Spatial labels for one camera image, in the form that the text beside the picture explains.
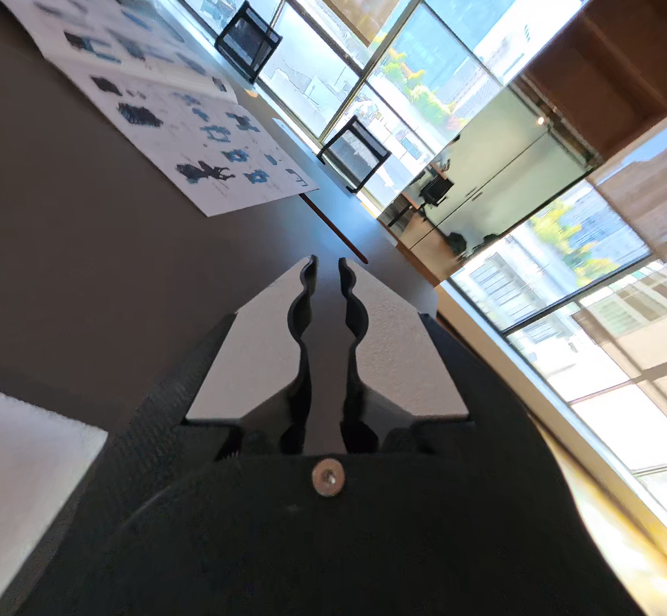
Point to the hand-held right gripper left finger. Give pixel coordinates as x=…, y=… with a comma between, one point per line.
x=250, y=365

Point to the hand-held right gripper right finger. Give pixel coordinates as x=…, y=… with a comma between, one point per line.
x=406, y=365

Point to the black mesh office chair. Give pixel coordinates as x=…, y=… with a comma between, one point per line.
x=355, y=154
x=249, y=42

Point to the white flat box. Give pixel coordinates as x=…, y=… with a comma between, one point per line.
x=36, y=470

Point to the white instruction booklet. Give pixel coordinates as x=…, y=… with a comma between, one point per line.
x=172, y=120

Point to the wooden wall cabinet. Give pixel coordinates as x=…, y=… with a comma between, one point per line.
x=604, y=63

